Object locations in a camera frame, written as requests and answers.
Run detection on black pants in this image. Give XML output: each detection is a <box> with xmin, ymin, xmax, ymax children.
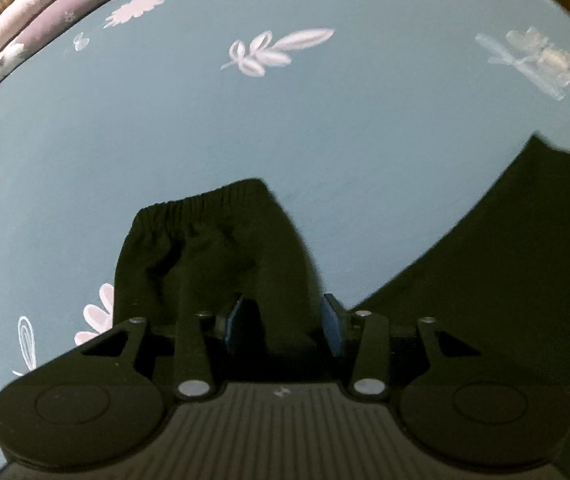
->
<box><xmin>112</xmin><ymin>132</ymin><xmax>570</xmax><ymax>461</ymax></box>

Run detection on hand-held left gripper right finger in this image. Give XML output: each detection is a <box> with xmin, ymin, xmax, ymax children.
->
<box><xmin>322</xmin><ymin>294</ymin><xmax>497</xmax><ymax>402</ymax></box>

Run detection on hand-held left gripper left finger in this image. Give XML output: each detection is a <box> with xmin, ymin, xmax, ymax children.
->
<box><xmin>72</xmin><ymin>294</ymin><xmax>262</xmax><ymax>402</ymax></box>

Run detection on purple floral quilt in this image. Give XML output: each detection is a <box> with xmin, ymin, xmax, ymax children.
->
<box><xmin>0</xmin><ymin>0</ymin><xmax>147</xmax><ymax>117</ymax></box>

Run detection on bed with blue floral sheet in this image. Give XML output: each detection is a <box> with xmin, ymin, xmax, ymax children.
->
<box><xmin>0</xmin><ymin>0</ymin><xmax>570</xmax><ymax>480</ymax></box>

